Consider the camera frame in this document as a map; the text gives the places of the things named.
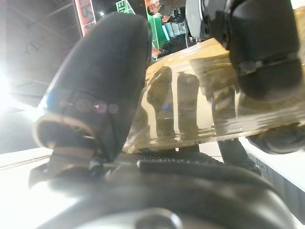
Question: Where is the green board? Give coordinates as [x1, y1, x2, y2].
[147, 11, 173, 50]

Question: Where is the person in dark jacket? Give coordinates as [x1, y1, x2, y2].
[158, 9, 191, 59]

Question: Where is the person with glasses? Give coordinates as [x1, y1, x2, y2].
[146, 0, 167, 17]

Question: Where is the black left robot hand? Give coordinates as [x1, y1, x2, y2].
[28, 0, 305, 229]

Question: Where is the white fridge drawer steel front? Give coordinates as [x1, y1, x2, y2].
[0, 138, 305, 229]

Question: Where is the yellow tea bottle white cap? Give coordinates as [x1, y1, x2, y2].
[123, 7, 305, 153]

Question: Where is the red white banner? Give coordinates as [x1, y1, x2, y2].
[74, 0, 97, 38]

